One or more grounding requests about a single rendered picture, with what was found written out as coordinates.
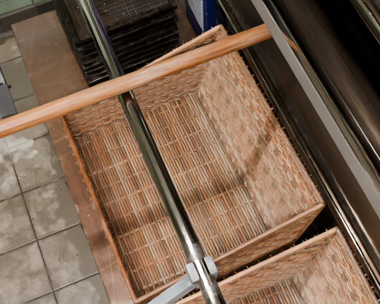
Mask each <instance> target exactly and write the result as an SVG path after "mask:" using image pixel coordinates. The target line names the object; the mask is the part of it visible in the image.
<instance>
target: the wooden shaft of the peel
mask: <svg viewBox="0 0 380 304"><path fill-rule="evenodd" d="M270 38H273V36H272V35H271V33H270V32H269V30H268V28H267V26H266V25H265V24H262V25H259V26H257V27H254V28H251V29H248V30H245V31H243V32H240V33H237V34H234V35H232V36H229V37H226V38H224V39H221V40H218V41H216V42H212V43H210V44H207V45H205V46H201V47H199V48H196V49H193V50H191V51H188V52H185V53H183V54H180V55H177V56H175V57H171V58H170V59H166V60H164V61H161V62H159V63H155V64H153V65H150V66H147V67H145V68H142V69H139V70H137V71H134V72H131V73H129V74H125V75H123V76H120V77H118V78H114V79H112V80H109V81H106V82H104V83H101V84H98V85H96V86H93V87H90V88H88V89H85V90H82V91H79V92H76V93H73V94H71V95H68V96H66V97H63V98H60V99H58V100H55V101H52V102H50V103H46V104H44V105H41V106H39V107H35V108H33V109H30V110H27V111H25V112H22V113H19V114H17V115H14V116H11V117H9V118H5V119H3V120H0V139H1V138H4V137H6V136H9V135H12V134H15V133H17V132H20V131H22V130H25V129H28V128H30V127H34V126H36V125H39V124H41V123H44V122H47V121H50V120H52V119H55V118H58V117H60V116H63V115H66V114H68V113H71V112H74V111H76V110H79V109H82V108H84V107H87V106H90V105H93V104H95V103H98V102H100V101H104V100H106V99H109V98H111V97H115V96H117V95H120V94H122V93H125V92H128V91H130V90H133V89H136V88H138V87H141V86H144V85H146V84H149V83H152V82H154V81H157V80H160V79H163V78H165V77H168V76H170V75H173V74H176V73H179V72H182V71H184V70H187V69H189V68H193V67H194V66H198V65H200V64H203V63H206V62H209V61H211V60H214V59H217V58H219V57H222V56H224V55H227V54H230V53H232V52H235V51H238V50H240V49H243V48H246V47H248V46H252V45H254V44H257V43H259V42H263V41H265V40H268V39H270Z"/></svg>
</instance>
